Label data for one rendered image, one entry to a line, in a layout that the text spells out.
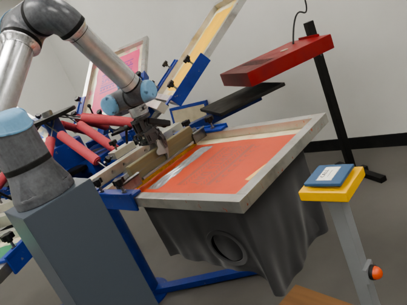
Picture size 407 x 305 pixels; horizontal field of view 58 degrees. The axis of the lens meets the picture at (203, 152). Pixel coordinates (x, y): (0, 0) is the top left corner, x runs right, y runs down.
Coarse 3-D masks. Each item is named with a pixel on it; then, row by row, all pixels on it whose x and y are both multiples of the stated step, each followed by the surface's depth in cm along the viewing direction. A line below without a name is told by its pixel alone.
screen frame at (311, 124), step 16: (240, 128) 158; (256, 128) 153; (272, 128) 148; (288, 128) 143; (304, 128) 127; (320, 128) 130; (288, 144) 120; (304, 144) 122; (272, 160) 113; (288, 160) 114; (256, 176) 107; (272, 176) 108; (144, 192) 131; (160, 192) 125; (240, 192) 101; (256, 192) 102; (176, 208) 117; (192, 208) 111; (208, 208) 106; (224, 208) 102; (240, 208) 97
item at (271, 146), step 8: (280, 136) 140; (288, 136) 137; (208, 144) 167; (216, 144) 163; (224, 144) 158; (232, 144) 154; (240, 144) 150; (248, 144) 146; (264, 144) 139; (272, 144) 136; (280, 144) 132; (192, 152) 165; (208, 152) 156; (256, 152) 134; (264, 152) 131; (272, 152) 128; (176, 160) 164; (200, 160) 151; (248, 160) 130; (256, 160) 127; (264, 160) 125
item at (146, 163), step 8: (184, 128) 167; (176, 136) 162; (184, 136) 165; (168, 144) 158; (176, 144) 161; (184, 144) 165; (152, 152) 152; (136, 160) 148; (144, 160) 149; (152, 160) 152; (160, 160) 155; (128, 168) 144; (136, 168) 146; (144, 168) 148; (152, 168) 151
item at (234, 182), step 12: (168, 168) 158; (192, 168) 146; (240, 168) 126; (252, 168) 122; (156, 180) 149; (168, 180) 144; (180, 180) 138; (228, 180) 121; (240, 180) 117; (168, 192) 132; (180, 192) 127; (192, 192) 124; (204, 192) 120; (216, 192) 116; (228, 192) 112
